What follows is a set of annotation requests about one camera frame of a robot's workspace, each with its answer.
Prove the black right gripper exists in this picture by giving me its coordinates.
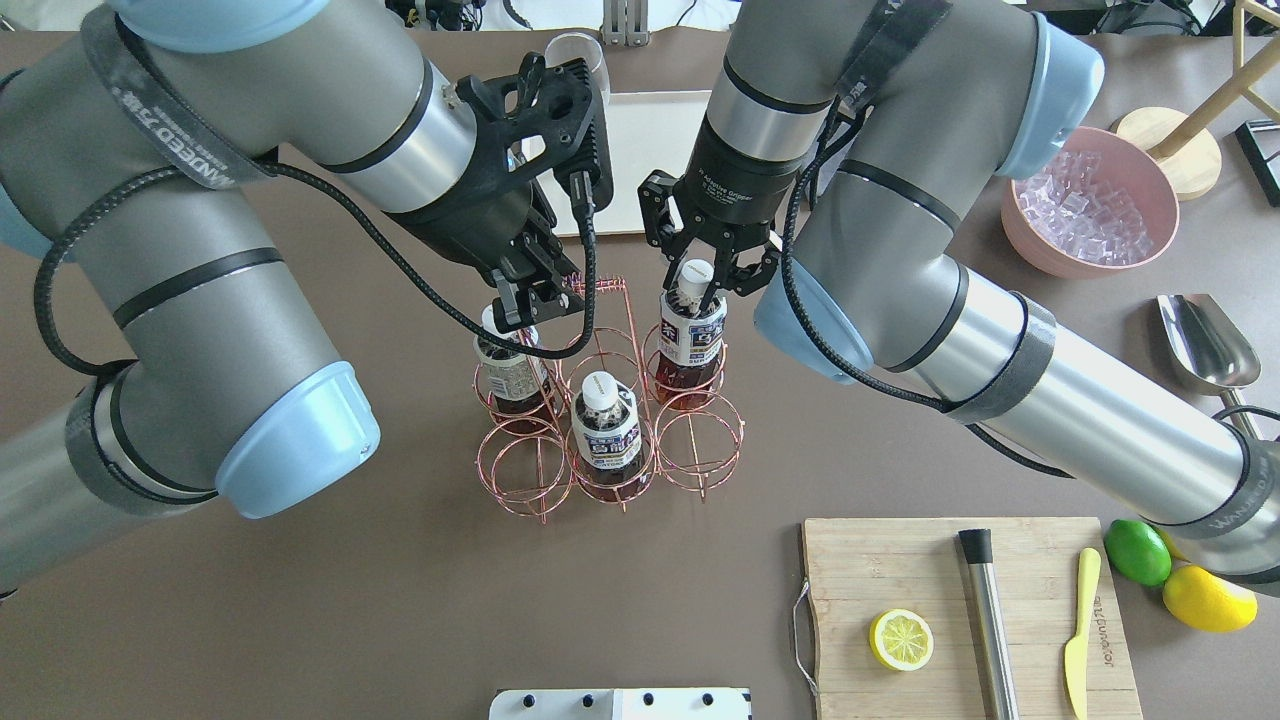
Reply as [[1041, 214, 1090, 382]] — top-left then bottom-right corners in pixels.
[[637, 126, 801, 314]]

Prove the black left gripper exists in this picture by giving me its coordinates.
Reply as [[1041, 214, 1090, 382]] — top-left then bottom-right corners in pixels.
[[404, 181, 585, 334]]

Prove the tea bottle white cap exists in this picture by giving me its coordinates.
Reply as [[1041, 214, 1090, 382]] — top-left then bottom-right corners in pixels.
[[474, 334, 553, 415], [653, 258, 730, 409], [571, 372, 650, 503]]

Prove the copper wire bottle basket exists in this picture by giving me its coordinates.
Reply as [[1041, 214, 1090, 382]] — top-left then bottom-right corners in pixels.
[[472, 275, 745, 520]]

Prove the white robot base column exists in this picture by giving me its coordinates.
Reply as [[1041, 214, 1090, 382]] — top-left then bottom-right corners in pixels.
[[488, 687, 754, 719]]

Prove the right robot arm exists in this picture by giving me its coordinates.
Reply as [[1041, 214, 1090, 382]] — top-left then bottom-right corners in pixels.
[[641, 1, 1279, 596]]

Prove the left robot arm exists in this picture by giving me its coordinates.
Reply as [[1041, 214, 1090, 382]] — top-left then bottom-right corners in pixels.
[[3, 1, 612, 596]]

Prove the clear wine glass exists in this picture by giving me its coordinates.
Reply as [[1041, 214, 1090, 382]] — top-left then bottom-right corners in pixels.
[[543, 32, 611, 96]]

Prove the bamboo cutting board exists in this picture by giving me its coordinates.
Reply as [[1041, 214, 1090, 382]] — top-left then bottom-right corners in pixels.
[[801, 518, 1103, 719]]

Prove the pink bowl with ice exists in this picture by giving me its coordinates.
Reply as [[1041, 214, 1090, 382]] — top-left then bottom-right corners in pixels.
[[1000, 127, 1180, 279]]

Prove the half lemon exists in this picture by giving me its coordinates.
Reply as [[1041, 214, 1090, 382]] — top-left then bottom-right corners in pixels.
[[868, 609, 934, 673]]

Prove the wooden cup tree stand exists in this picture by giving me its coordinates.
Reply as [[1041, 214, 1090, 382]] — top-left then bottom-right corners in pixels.
[[1111, 1, 1279, 201]]

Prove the steel muddler black tip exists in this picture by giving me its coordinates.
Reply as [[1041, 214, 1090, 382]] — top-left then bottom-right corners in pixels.
[[957, 528, 1021, 719]]

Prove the steel ice scoop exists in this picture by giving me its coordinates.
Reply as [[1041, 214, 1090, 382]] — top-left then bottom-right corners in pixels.
[[1155, 293, 1277, 456]]

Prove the green lime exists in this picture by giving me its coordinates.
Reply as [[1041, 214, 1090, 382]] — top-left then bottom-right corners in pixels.
[[1103, 519, 1172, 587]]

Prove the yellow plastic knife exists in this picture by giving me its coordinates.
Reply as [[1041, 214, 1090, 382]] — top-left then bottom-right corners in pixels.
[[1062, 547, 1101, 719]]

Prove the yellow lemon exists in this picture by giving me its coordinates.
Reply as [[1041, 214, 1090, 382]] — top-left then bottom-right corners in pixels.
[[1149, 524, 1190, 564], [1162, 565, 1260, 633]]

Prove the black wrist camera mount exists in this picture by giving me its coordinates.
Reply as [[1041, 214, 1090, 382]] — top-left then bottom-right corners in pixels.
[[454, 53, 614, 211]]

